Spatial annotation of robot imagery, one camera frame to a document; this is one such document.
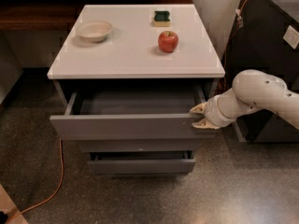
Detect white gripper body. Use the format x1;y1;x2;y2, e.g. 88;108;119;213
204;95;236;129

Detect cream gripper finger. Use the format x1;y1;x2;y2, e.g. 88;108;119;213
192;119;219;130
190;103;206;114

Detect red apple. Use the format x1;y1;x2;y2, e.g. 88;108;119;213
158;31;178;53

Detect grey top drawer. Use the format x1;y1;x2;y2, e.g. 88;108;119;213
50;89;217;140

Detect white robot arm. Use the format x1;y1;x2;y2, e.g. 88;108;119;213
190;69;299;129

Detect grey drawer cabinet white top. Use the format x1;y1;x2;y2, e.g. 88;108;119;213
47;4;226;176

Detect green yellow sponge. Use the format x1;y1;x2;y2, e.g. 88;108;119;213
153;10;171;27

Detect white bowl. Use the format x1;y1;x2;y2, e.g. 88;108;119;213
76;21;112;42

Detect dark wooden shelf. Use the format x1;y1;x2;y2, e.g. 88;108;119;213
0;0;193;31

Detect white wall outlet plate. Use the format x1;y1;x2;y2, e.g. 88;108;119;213
283;26;299;49

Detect orange cable on floor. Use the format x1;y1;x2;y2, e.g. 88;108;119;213
5;137;65;224

